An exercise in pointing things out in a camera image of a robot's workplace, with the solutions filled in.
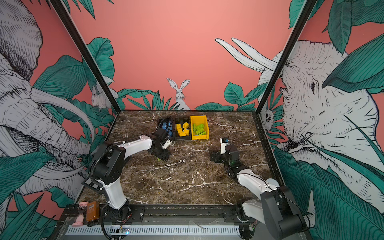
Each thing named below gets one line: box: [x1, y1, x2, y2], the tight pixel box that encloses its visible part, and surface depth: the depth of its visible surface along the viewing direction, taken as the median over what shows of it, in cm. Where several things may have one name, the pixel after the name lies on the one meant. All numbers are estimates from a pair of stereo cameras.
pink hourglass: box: [72, 201, 89, 227], surface depth 72 cm
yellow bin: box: [190, 115, 210, 140], surface depth 106 cm
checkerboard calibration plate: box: [81, 177, 104, 191], surface depth 81 cm
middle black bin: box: [173, 116, 192, 141], surface depth 107 cm
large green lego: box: [195, 123, 205, 133], surface depth 109 cm
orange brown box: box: [86, 201, 100, 222], surface depth 73 cm
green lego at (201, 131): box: [195, 128, 207, 135], surface depth 106 cm
